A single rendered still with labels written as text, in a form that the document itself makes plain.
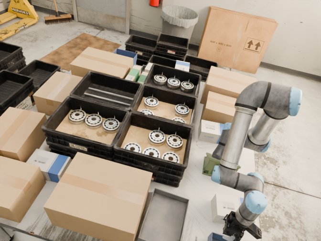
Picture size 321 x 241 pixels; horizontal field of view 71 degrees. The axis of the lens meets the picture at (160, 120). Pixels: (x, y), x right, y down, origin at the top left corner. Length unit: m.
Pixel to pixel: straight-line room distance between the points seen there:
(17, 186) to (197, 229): 0.89
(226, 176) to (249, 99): 0.34
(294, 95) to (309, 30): 3.36
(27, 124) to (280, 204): 2.21
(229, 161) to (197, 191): 0.43
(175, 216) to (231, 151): 0.49
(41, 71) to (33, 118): 1.31
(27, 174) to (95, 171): 0.32
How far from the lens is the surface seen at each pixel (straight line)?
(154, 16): 4.25
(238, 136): 1.02
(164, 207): 1.30
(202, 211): 1.35
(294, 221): 2.52
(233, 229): 1.13
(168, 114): 1.56
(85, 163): 1.19
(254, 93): 1.01
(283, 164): 2.86
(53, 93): 1.66
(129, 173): 1.15
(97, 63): 1.86
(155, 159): 1.17
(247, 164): 1.64
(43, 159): 1.39
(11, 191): 1.24
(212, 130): 1.60
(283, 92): 1.03
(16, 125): 1.50
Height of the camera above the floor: 1.88
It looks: 44 degrees down
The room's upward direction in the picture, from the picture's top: 11 degrees clockwise
